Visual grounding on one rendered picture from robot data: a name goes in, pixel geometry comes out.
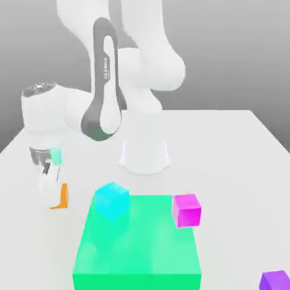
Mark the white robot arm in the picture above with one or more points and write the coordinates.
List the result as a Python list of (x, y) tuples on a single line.
[(145, 68)]

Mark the small orange cube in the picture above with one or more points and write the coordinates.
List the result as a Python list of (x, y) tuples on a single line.
[(64, 197)]

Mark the small cyan cube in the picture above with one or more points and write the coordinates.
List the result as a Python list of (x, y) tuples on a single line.
[(112, 201)]

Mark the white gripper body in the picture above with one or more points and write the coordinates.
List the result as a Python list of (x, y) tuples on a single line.
[(50, 181)]

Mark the small magenta cube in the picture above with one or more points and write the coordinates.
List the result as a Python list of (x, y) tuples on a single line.
[(187, 210)]

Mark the large green box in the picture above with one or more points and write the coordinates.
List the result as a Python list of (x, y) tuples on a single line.
[(138, 244)]

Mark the small purple cube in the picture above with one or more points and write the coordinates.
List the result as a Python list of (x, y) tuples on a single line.
[(275, 281)]

